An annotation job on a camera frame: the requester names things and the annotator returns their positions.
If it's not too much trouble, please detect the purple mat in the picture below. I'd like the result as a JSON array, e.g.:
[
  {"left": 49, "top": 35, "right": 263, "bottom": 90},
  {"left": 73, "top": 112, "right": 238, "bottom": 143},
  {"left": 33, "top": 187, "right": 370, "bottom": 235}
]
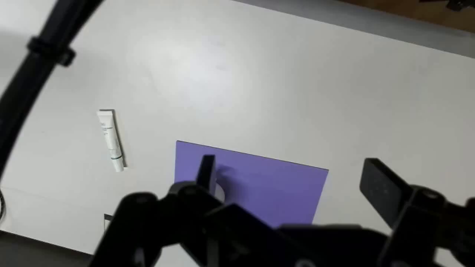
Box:
[{"left": 174, "top": 140, "right": 330, "bottom": 230}]

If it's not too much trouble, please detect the thick black cable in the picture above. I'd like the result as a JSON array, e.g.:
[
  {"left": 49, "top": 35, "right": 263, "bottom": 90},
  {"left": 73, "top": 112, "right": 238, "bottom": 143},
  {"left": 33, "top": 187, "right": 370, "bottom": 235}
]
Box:
[{"left": 0, "top": 0, "right": 104, "bottom": 177}]

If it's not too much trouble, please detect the brown wooden board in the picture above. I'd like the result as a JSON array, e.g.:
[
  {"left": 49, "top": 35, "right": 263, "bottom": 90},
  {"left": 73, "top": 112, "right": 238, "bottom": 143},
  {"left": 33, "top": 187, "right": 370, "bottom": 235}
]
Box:
[{"left": 340, "top": 0, "right": 475, "bottom": 35}]

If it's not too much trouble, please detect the black cable clip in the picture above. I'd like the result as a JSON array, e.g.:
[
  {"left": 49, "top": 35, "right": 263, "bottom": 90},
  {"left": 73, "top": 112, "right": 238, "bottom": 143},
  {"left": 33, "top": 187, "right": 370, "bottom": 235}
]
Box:
[{"left": 27, "top": 35, "right": 77, "bottom": 69}]

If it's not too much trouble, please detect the small white tube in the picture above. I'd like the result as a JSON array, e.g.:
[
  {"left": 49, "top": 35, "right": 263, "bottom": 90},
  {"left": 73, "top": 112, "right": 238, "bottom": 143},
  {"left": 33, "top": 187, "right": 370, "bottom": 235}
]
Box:
[{"left": 97, "top": 109, "right": 129, "bottom": 174}]

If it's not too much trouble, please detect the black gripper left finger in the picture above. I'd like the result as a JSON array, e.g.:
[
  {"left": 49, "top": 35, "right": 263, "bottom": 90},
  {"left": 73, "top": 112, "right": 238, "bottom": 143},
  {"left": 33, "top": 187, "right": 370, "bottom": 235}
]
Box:
[{"left": 88, "top": 155, "right": 299, "bottom": 267}]

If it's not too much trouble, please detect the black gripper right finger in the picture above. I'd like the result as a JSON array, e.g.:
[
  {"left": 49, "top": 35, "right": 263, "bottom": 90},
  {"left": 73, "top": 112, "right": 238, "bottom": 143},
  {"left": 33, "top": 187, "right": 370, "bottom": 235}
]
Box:
[{"left": 359, "top": 158, "right": 475, "bottom": 267}]

